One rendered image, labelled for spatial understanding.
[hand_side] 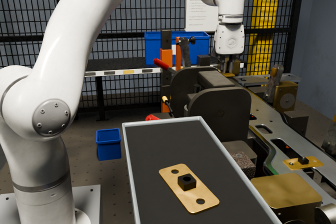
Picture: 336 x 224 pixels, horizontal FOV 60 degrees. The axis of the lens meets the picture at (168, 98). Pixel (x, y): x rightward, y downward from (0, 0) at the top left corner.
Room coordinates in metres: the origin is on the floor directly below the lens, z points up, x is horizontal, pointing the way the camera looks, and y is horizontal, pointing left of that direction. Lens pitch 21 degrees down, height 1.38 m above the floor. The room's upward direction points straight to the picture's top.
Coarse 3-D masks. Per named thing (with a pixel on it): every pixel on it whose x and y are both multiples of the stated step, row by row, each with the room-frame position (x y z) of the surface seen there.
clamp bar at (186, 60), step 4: (192, 36) 0.99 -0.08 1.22; (180, 40) 0.98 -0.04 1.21; (184, 40) 0.97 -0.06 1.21; (188, 40) 0.98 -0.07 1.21; (192, 40) 0.98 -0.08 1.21; (176, 44) 0.98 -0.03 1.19; (180, 44) 0.98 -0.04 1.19; (184, 44) 0.97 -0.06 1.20; (192, 44) 0.99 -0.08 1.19; (180, 48) 1.00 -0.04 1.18; (184, 48) 0.97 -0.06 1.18; (188, 48) 0.97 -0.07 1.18; (184, 52) 0.97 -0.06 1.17; (188, 52) 0.97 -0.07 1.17; (184, 56) 0.97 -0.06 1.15; (188, 56) 0.97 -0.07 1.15; (184, 60) 0.97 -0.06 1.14; (188, 60) 0.97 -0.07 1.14; (184, 64) 0.97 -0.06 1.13; (188, 64) 0.97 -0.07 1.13
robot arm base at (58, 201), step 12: (24, 192) 0.49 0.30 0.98; (36, 192) 0.49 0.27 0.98; (48, 192) 0.50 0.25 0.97; (60, 192) 0.52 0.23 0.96; (24, 204) 0.49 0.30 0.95; (36, 204) 0.49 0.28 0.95; (48, 204) 0.50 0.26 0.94; (60, 204) 0.52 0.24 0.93; (72, 204) 0.55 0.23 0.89; (24, 216) 0.50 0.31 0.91; (36, 216) 0.49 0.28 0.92; (48, 216) 0.50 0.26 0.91; (60, 216) 0.51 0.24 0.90; (72, 216) 0.55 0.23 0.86; (84, 216) 0.61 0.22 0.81
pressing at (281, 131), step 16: (256, 96) 1.00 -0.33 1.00; (256, 112) 0.85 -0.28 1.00; (272, 112) 0.85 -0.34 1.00; (256, 128) 0.74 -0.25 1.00; (272, 128) 0.74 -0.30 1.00; (288, 128) 0.74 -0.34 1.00; (272, 144) 0.65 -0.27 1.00; (288, 144) 0.65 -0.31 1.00; (304, 144) 0.65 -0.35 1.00; (272, 160) 0.58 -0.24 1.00; (320, 160) 0.58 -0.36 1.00; (304, 176) 0.52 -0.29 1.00; (320, 192) 0.47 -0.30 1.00
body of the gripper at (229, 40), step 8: (224, 24) 0.99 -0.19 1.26; (232, 24) 0.99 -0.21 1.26; (240, 24) 1.01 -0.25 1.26; (216, 32) 1.02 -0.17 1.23; (224, 32) 0.99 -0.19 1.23; (232, 32) 1.00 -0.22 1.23; (240, 32) 1.00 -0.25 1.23; (216, 40) 1.00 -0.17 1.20; (224, 40) 0.99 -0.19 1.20; (232, 40) 1.00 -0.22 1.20; (240, 40) 1.00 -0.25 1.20; (216, 48) 0.99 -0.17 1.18; (224, 48) 0.99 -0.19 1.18; (232, 48) 1.00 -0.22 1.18; (240, 48) 1.00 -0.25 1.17
